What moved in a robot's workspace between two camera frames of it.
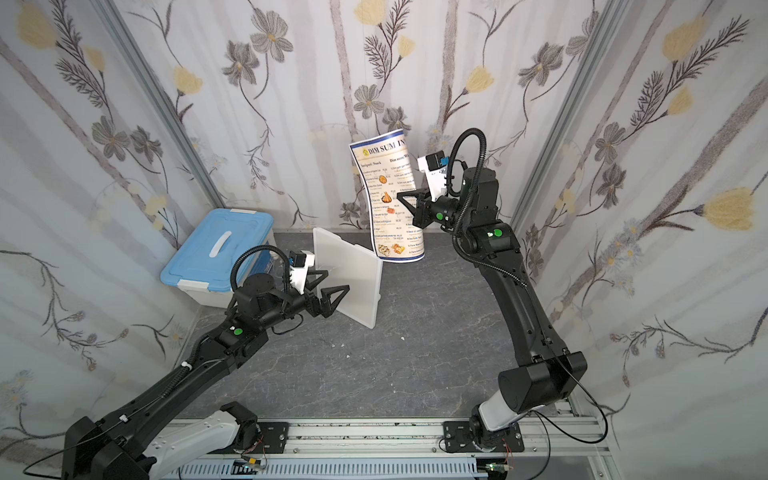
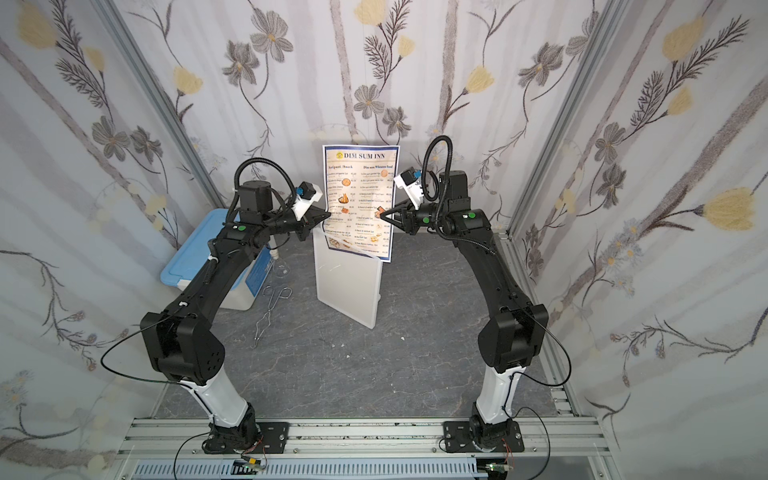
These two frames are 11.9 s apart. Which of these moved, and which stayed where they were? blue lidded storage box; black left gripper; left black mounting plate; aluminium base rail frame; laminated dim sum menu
Moved: laminated dim sum menu; black left gripper
Stayed: aluminium base rail frame; left black mounting plate; blue lidded storage box
